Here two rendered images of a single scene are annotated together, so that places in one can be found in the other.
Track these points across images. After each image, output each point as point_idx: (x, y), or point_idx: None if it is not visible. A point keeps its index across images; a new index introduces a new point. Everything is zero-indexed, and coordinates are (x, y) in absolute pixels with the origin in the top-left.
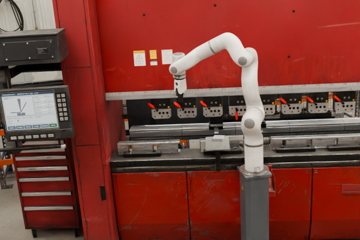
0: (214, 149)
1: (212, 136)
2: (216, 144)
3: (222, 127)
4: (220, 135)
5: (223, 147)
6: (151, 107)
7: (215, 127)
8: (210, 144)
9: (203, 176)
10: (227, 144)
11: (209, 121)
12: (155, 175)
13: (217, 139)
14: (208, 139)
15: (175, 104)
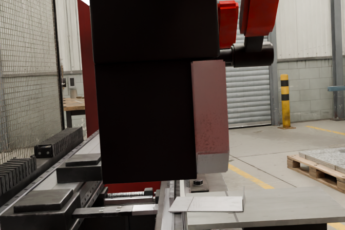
0: (334, 203)
1: (188, 212)
2: (279, 204)
3: (80, 202)
4: (174, 202)
5: (303, 194)
6: (273, 12)
7: (72, 211)
8: (282, 212)
9: None
10: (278, 189)
11: (8, 214)
12: None
13: (244, 194)
14: (222, 218)
15: (237, 15)
